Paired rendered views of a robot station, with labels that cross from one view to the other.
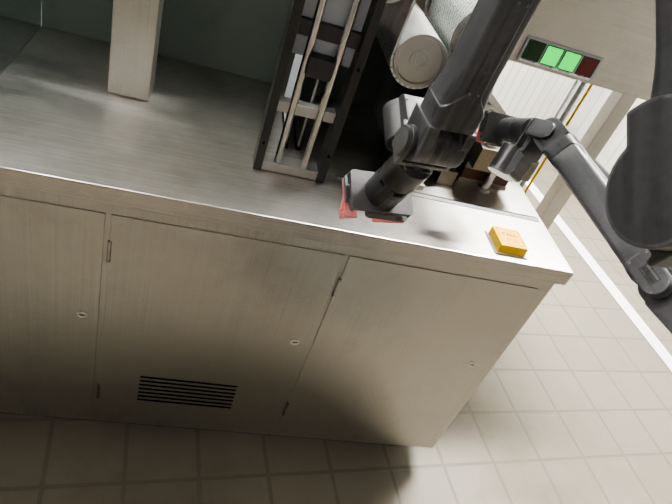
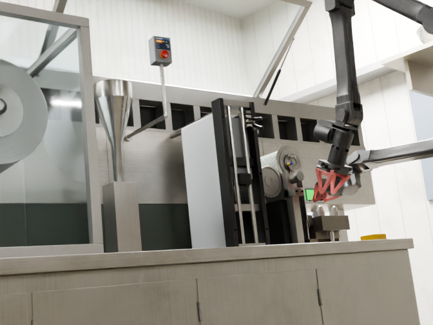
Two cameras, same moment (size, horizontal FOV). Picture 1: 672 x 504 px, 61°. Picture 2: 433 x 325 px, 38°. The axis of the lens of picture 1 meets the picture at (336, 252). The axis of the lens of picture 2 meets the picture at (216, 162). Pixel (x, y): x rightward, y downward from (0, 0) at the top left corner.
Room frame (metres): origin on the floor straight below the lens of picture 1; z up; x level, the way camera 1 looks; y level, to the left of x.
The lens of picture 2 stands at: (-0.97, 0.92, 0.76)
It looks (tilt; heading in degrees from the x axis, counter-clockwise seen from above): 12 degrees up; 342
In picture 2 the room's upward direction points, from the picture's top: 6 degrees counter-clockwise
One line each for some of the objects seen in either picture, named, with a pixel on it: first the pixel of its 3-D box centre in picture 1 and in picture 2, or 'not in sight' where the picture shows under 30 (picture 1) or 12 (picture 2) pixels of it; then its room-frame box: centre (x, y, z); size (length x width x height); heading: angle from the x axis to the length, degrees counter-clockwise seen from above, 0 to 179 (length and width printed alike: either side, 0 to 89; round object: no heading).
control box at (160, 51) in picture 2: not in sight; (160, 50); (1.15, 0.40, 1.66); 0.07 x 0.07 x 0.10; 14
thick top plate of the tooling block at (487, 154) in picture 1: (482, 126); (301, 229); (1.52, -0.24, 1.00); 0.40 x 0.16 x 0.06; 19
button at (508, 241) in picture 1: (508, 241); (373, 238); (1.14, -0.36, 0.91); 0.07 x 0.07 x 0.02; 19
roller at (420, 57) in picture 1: (409, 40); (249, 186); (1.39, 0.03, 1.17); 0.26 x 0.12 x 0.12; 19
